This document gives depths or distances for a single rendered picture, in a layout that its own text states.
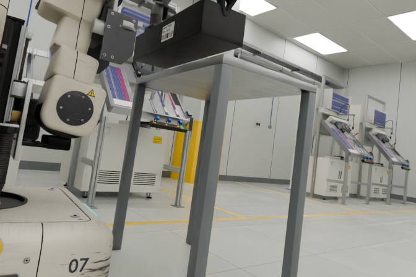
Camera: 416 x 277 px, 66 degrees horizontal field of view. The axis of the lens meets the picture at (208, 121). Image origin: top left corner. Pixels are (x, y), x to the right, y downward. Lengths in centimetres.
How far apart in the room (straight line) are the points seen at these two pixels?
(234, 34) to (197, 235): 65
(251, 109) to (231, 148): 85
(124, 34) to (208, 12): 27
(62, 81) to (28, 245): 45
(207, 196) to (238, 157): 493
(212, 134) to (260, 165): 543
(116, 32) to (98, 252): 64
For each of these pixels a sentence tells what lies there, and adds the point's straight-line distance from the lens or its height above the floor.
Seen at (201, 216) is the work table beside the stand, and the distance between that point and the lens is 96.
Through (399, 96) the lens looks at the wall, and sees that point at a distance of 819.
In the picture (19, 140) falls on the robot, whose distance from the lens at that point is 104.
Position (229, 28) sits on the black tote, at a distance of 109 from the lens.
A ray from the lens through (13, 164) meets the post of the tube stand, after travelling 234.
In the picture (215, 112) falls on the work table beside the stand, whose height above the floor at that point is 62.
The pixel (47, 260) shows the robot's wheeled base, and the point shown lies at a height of 21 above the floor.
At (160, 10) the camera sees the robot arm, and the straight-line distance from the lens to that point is 160.
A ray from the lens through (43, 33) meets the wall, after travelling 435.
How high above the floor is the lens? 51
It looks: 5 degrees up
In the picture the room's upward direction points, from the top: 8 degrees clockwise
